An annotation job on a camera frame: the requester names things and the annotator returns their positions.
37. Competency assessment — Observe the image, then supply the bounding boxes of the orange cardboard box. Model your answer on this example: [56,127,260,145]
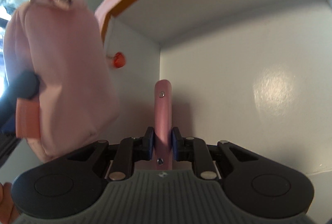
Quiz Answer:
[104,0,331,175]

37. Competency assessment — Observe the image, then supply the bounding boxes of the pink fabric pouch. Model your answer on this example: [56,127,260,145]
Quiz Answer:
[3,0,119,162]

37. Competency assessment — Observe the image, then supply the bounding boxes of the orange crochet toy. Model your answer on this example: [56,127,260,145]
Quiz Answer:
[106,52,126,68]

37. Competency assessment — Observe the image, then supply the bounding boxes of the right hand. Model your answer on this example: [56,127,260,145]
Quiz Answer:
[0,182,20,224]

